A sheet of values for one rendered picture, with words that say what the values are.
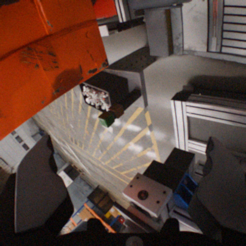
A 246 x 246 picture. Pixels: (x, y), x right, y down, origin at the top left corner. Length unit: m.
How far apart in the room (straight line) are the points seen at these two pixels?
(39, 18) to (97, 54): 0.20
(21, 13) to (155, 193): 0.60
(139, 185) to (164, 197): 0.09
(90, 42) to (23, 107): 0.26
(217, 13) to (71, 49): 0.62
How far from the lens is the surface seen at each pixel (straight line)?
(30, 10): 0.44
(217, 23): 0.81
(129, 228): 0.59
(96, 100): 0.62
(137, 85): 0.60
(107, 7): 0.83
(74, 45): 0.45
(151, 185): 0.49
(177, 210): 0.58
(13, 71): 0.39
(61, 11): 0.45
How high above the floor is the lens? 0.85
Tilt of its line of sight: 29 degrees down
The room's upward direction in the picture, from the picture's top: 134 degrees counter-clockwise
